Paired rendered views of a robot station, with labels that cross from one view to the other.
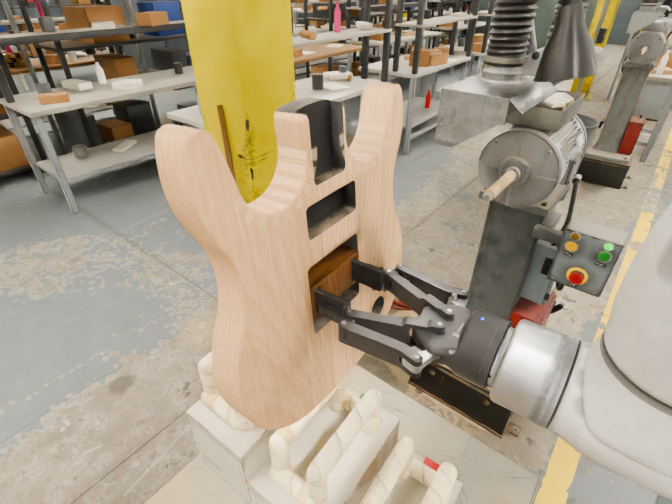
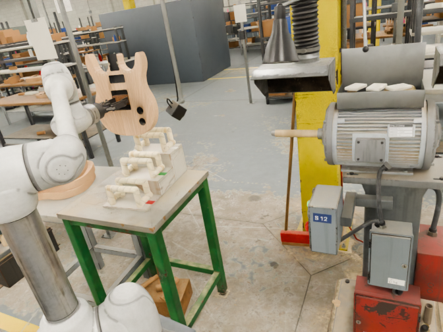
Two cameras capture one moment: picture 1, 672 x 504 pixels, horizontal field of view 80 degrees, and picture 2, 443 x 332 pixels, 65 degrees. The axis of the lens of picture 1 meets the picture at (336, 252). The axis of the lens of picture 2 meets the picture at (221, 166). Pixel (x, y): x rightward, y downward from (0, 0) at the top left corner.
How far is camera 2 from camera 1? 1.85 m
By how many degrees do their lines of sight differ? 68
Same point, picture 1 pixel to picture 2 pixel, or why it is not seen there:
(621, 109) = not seen: outside the picture
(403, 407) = (178, 194)
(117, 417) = (238, 206)
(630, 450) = not seen: hidden behind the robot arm
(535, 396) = not seen: hidden behind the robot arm
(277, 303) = (103, 93)
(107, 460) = (219, 214)
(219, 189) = (89, 64)
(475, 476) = (150, 214)
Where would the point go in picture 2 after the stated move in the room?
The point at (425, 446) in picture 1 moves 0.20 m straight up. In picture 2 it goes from (161, 202) to (152, 166)
